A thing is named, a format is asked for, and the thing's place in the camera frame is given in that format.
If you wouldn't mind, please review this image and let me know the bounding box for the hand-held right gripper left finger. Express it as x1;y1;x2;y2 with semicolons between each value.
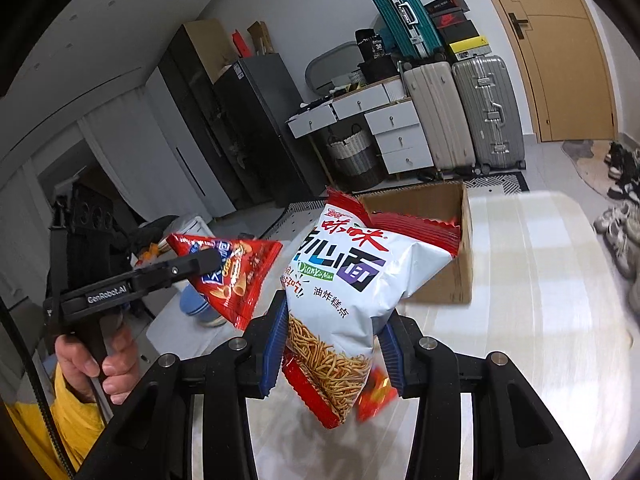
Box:
75;292;291;480

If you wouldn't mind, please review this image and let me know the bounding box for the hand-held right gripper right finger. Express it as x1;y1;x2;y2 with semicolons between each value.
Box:
375;310;593;480

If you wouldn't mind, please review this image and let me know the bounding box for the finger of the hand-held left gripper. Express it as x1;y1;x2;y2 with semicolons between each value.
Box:
132;249;223;301

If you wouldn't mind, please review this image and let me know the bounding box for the red chip snack packet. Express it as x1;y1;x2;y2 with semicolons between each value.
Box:
166;232;284;331

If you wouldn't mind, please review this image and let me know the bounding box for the brown cardboard box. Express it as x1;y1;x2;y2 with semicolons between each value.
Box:
357;180;474;305

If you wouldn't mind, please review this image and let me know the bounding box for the white noodle snack packet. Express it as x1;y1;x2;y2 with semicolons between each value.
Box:
280;186;462;429

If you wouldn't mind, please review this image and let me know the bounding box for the person's left forearm yellow sleeve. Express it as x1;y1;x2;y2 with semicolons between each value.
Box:
9;364;107;477

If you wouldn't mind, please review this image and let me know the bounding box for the person's left hand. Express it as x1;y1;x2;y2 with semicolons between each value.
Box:
54;322;142;404

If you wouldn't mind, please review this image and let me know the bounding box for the blue bowl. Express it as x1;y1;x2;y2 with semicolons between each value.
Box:
179;285;227;329

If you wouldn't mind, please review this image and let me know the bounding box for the white lidded bin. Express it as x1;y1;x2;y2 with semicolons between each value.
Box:
172;212;214;242

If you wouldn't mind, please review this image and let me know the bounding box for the black jacket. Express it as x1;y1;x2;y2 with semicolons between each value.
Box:
112;215;178;261

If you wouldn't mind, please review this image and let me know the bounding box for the white wardrobe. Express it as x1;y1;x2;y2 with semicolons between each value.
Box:
142;66;239;222

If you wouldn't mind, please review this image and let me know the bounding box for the white curtain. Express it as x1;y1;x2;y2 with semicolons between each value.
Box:
76;106;167;227

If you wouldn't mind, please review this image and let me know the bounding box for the tall black cabinet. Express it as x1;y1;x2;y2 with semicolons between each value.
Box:
156;22;257;212

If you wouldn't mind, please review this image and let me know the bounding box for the dark grey refrigerator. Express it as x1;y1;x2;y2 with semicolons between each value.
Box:
211;54;327;207

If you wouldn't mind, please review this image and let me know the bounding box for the grey and white woven basket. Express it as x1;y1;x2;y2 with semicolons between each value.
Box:
326;126;387;189

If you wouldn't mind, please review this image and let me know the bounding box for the large tan cardboard carton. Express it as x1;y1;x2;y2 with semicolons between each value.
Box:
181;18;239;84

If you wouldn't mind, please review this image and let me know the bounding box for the red paper bag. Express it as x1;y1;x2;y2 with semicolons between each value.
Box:
230;30;254;59

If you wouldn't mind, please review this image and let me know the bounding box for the white drawer desk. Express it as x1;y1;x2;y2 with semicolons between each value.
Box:
286;79;437;187

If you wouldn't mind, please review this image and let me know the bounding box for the small brown cardboard carton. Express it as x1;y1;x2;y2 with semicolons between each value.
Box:
247;20;276;57

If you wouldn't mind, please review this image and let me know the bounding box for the beige hard suitcase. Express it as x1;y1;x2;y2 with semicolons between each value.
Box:
401;61;477;175

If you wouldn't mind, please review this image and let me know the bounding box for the silver hard suitcase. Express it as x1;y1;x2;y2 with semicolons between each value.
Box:
451;54;529;172

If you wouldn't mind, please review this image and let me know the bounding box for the flat black box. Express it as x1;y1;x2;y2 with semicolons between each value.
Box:
359;57;402;84

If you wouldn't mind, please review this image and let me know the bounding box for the fluffy brown and white rug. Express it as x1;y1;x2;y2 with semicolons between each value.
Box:
560;138;619;197

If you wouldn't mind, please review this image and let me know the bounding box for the black box with white label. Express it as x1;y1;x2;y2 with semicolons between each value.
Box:
355;27;387;62

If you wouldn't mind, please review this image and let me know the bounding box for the teal hard suitcase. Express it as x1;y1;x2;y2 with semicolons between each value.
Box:
366;0;447;62

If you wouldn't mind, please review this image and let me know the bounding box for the plain black shoe box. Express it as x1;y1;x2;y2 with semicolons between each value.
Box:
439;20;482;47

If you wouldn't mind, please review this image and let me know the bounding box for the red and black shoe box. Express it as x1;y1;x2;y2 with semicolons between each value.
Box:
434;12;474;30

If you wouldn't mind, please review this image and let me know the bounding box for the wooden door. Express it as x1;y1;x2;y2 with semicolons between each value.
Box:
469;0;619;144

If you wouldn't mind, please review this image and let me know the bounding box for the black shoe box red stripe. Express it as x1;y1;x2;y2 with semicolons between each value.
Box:
424;0;472;17

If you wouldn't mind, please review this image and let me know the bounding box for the grey oval frame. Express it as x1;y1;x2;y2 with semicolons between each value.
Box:
305;42;362;94

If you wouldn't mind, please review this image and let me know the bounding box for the dark door handle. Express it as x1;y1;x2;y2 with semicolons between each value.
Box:
507;12;530;39

